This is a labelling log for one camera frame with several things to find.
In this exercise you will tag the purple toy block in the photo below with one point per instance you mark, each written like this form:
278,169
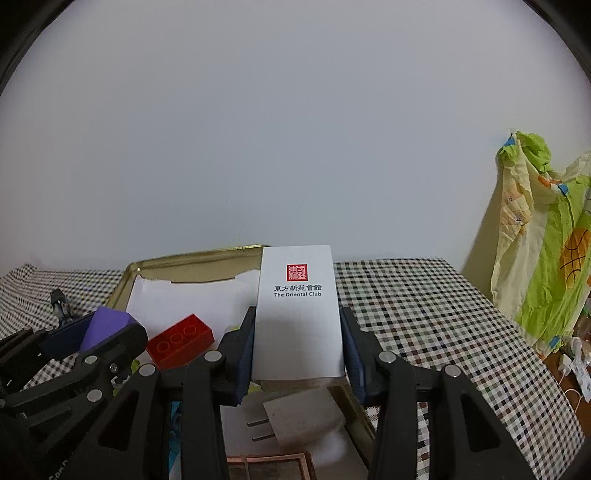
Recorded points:
108,327

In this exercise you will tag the copper framed case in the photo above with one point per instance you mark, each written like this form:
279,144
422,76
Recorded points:
272,461

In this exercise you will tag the white charger plug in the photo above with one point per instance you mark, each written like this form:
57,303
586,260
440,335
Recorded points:
304,413

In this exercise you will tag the red toy block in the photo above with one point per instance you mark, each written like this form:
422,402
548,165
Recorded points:
180,346

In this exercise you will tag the yellow green printed cloth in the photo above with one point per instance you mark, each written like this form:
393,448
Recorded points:
545,258

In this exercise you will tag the gold tin box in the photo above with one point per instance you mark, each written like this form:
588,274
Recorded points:
184,265

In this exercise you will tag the white paper liner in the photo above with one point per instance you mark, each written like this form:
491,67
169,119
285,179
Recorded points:
184,304

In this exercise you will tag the checkered tablecloth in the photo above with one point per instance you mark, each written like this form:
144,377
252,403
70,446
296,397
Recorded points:
438,323

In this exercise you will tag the black hair claw clip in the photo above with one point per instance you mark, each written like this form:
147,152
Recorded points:
60,304

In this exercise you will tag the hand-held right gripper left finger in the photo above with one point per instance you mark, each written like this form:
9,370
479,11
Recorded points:
244,369

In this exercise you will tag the blue printed card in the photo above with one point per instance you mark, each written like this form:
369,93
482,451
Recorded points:
174,429

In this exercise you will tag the white box with red label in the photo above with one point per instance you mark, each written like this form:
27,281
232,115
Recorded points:
298,323

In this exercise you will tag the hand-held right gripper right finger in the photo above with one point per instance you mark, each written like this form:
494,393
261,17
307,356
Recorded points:
353,369

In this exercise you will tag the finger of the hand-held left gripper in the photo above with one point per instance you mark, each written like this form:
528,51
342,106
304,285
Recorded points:
64,337
115,360

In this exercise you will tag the small white charger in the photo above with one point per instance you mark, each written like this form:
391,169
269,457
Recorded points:
565,367

